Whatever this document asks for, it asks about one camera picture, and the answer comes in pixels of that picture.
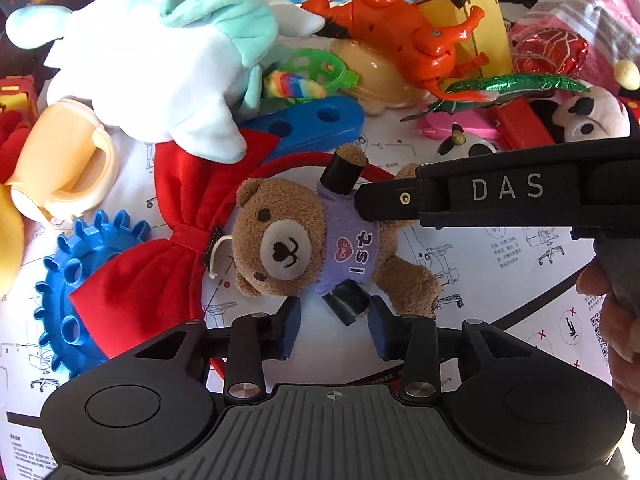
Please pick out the orange plastic toy animal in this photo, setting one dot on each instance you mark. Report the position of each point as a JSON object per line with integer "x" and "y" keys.
{"x": 395, "y": 25}

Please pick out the green foil fish balloon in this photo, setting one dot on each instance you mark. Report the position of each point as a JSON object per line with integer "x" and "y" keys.
{"x": 520, "y": 82}

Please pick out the brown teddy bear purple shirt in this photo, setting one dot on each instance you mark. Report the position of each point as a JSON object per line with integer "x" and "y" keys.
{"x": 280, "y": 240}

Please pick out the red foil heart balloon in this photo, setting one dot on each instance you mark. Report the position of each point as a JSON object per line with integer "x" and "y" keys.
{"x": 550, "y": 52}

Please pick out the green plastic wheel toy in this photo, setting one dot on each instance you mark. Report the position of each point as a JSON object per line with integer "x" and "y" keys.
{"x": 345, "y": 77}

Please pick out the white printed instruction sheet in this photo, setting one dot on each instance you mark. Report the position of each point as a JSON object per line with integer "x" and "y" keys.
{"x": 500, "y": 265}

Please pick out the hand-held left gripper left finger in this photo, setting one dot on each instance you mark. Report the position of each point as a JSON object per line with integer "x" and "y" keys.
{"x": 289, "y": 331}

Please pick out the red plush toy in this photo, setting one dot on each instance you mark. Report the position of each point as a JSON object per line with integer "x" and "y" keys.
{"x": 10, "y": 135}

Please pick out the person's right hand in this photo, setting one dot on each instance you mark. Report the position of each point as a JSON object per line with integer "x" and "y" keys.
{"x": 622, "y": 340}

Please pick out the beige plastic shell toy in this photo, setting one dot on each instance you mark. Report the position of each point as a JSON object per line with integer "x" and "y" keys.
{"x": 375, "y": 77}

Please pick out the panda toy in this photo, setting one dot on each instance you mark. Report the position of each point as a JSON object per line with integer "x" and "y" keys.
{"x": 472, "y": 147}

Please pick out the pink plastic toy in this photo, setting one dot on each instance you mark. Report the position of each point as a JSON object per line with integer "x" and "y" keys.
{"x": 470, "y": 127}

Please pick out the mouse plush toy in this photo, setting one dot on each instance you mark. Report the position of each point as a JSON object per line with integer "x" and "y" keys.
{"x": 590, "y": 115}

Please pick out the red bow headband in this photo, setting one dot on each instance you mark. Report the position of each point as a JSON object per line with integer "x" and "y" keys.
{"x": 195, "y": 195}

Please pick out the blue plastic gear toy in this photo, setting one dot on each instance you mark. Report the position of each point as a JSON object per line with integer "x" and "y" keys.
{"x": 60, "y": 280}

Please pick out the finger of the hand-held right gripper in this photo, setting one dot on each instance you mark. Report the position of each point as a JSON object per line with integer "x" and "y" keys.
{"x": 385, "y": 200}

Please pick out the cream egg toy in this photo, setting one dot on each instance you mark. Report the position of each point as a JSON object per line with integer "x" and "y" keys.
{"x": 627, "y": 72}

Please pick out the yellow translucent plastic ball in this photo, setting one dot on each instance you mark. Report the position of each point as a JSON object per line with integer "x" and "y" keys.
{"x": 7, "y": 240}

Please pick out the red plastic case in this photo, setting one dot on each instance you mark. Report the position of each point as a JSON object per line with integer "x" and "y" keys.
{"x": 525, "y": 125}

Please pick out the blue perforated plastic bar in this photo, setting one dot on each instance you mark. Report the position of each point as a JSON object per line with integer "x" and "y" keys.
{"x": 340, "y": 119}

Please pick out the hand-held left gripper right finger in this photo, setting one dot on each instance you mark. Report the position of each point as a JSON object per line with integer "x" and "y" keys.
{"x": 378, "y": 333}

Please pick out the white teal plush bunny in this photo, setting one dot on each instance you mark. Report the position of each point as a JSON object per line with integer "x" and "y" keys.
{"x": 150, "y": 60}

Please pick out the pink towel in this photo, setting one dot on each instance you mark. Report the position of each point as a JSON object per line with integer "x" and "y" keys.
{"x": 595, "y": 5}

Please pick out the rainbow striped toy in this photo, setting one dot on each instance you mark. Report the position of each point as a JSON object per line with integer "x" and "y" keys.
{"x": 290, "y": 85}

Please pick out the yellow card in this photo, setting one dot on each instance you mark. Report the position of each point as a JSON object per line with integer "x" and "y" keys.
{"x": 495, "y": 25}

